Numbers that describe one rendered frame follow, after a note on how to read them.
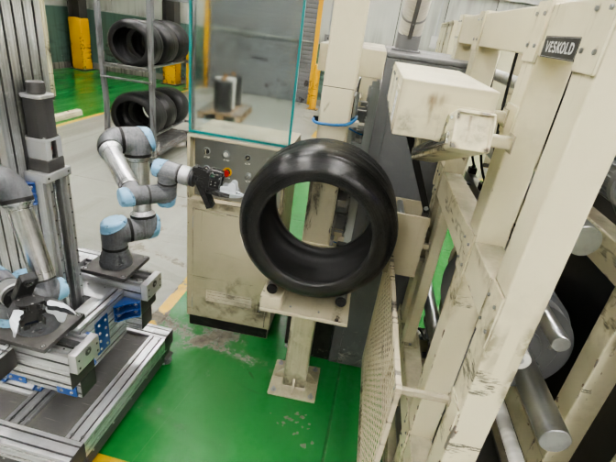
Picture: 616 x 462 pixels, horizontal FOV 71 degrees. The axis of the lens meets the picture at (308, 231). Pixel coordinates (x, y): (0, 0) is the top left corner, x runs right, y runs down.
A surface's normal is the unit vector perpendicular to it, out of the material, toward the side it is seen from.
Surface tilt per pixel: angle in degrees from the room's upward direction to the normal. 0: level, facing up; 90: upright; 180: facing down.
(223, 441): 0
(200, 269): 90
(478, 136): 72
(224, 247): 90
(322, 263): 35
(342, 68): 90
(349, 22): 90
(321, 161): 42
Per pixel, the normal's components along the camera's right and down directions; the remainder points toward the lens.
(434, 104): -0.14, 0.42
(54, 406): 0.13, -0.89
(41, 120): 0.54, 0.43
